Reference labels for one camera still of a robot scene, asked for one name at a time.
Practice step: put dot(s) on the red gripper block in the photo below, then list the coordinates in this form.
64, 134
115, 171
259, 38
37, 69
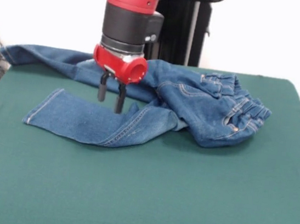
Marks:
120, 66

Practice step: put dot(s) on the blue denim jeans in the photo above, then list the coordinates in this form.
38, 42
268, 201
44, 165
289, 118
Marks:
140, 102

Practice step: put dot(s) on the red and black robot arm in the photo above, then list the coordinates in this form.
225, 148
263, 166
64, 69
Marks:
132, 13

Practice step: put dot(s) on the dark green table cloth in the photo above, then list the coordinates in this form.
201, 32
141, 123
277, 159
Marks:
127, 197

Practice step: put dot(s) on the black robot pedestal stand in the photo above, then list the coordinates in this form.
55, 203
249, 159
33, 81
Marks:
186, 25

